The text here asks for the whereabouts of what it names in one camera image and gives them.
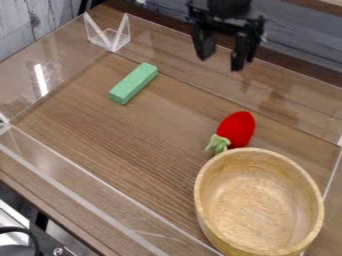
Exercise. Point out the black metal table mount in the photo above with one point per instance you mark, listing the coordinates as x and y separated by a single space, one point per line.
56 242

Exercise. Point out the green rectangular block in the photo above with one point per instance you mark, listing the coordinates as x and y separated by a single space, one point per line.
132 83

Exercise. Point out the light wooden bowl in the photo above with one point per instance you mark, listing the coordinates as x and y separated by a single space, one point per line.
257 204

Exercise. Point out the red plush strawberry toy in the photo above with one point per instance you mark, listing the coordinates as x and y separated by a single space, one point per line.
233 132

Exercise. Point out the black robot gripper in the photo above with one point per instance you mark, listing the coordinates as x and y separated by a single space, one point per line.
232 17

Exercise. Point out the clear acrylic enclosure wall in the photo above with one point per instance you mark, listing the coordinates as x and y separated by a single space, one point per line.
109 168

